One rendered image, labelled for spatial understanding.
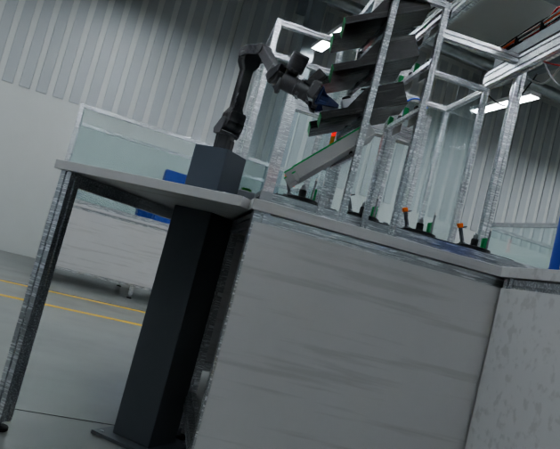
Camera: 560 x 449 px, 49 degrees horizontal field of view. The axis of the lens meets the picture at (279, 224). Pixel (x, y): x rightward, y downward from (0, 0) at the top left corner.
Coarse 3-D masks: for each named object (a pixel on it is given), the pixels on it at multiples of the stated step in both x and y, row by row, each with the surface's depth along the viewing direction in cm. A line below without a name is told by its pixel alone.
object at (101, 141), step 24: (96, 120) 704; (120, 120) 713; (96, 144) 704; (120, 144) 713; (144, 144) 722; (168, 144) 731; (192, 144) 740; (120, 168) 713; (144, 168) 722; (168, 168) 731; (144, 216) 722
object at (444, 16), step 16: (432, 16) 210; (448, 16) 199; (384, 32) 197; (416, 32) 222; (384, 48) 195; (432, 64) 198; (432, 80) 197; (352, 96) 227; (368, 96) 195; (368, 112) 194; (384, 128) 230; (416, 128) 196; (384, 144) 228; (416, 144) 196; (352, 160) 193; (352, 176) 192; (368, 192) 228; (400, 192) 194; (320, 208) 223; (368, 208) 226; (400, 208) 194
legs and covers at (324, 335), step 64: (256, 256) 164; (320, 256) 167; (384, 256) 171; (256, 320) 164; (320, 320) 166; (384, 320) 170; (448, 320) 173; (192, 384) 232; (256, 384) 163; (320, 384) 166; (384, 384) 169; (448, 384) 172; (192, 448) 160; (256, 448) 162; (320, 448) 165; (384, 448) 168; (448, 448) 171
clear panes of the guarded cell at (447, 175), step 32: (480, 96) 354; (256, 128) 376; (448, 128) 388; (256, 160) 375; (288, 160) 379; (448, 160) 374; (352, 192) 385; (384, 192) 389; (416, 192) 392; (448, 192) 362; (416, 224) 391; (448, 224) 350
